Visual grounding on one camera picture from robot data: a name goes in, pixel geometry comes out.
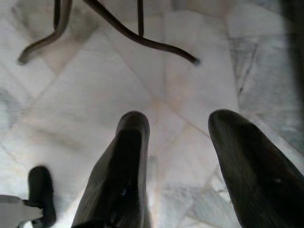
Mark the black metal table legs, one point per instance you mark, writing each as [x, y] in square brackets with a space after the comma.
[152, 44]

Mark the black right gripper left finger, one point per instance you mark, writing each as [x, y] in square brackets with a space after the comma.
[118, 171]

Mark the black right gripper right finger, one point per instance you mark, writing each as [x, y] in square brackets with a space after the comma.
[251, 166]

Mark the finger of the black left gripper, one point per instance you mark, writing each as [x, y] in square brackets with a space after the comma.
[42, 190]

